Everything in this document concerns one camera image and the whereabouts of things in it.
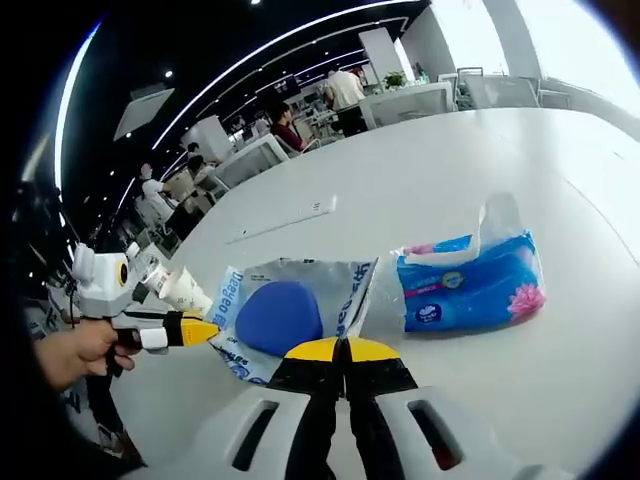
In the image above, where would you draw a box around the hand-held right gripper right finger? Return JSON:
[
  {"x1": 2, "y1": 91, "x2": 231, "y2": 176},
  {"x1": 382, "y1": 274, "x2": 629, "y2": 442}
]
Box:
[{"x1": 344, "y1": 335, "x2": 527, "y2": 480}]

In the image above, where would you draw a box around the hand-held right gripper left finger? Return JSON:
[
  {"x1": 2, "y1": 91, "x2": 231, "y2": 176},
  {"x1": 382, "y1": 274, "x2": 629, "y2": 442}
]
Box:
[{"x1": 194, "y1": 336, "x2": 346, "y2": 480}]

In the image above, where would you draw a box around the white paper cup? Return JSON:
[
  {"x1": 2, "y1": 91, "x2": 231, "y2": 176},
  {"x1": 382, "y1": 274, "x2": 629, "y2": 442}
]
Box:
[{"x1": 159, "y1": 266, "x2": 215, "y2": 317}]

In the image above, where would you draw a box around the clear plastic water bottle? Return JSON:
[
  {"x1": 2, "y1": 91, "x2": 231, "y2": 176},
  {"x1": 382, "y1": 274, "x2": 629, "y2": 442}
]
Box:
[{"x1": 124, "y1": 242, "x2": 174, "y2": 296}]

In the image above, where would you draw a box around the silver blue plastic bag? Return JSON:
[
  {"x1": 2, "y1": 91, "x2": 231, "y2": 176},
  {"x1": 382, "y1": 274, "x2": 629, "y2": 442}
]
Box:
[{"x1": 209, "y1": 257, "x2": 380, "y2": 387}]

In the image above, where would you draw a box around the blue tissue pack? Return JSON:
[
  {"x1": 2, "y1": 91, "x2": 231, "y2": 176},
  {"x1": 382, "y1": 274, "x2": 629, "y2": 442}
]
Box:
[{"x1": 396, "y1": 192, "x2": 547, "y2": 335}]

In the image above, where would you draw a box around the person's left hand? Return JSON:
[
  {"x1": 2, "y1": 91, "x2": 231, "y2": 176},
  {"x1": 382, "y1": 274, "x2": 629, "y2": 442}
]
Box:
[{"x1": 37, "y1": 317, "x2": 137, "y2": 394}]

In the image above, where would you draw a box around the white mesh office chair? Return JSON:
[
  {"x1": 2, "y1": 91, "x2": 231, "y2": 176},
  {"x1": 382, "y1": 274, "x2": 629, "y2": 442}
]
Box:
[{"x1": 192, "y1": 169, "x2": 232, "y2": 207}]

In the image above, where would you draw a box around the white built-in power strip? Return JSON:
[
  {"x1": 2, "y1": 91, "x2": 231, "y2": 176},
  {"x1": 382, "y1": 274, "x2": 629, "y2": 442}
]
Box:
[{"x1": 224, "y1": 196, "x2": 337, "y2": 246}]

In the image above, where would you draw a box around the ceiling air vent panel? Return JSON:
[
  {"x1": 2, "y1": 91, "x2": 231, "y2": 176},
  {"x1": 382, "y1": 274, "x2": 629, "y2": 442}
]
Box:
[{"x1": 113, "y1": 87, "x2": 176, "y2": 142}]

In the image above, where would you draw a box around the white table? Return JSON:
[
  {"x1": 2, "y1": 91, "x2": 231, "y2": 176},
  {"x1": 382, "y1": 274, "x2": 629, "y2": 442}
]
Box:
[{"x1": 107, "y1": 107, "x2": 640, "y2": 480}]

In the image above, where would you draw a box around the grey mesh office chair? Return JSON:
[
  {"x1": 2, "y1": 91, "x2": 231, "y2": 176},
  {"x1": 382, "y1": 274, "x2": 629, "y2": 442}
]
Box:
[{"x1": 456, "y1": 67, "x2": 542, "y2": 110}]

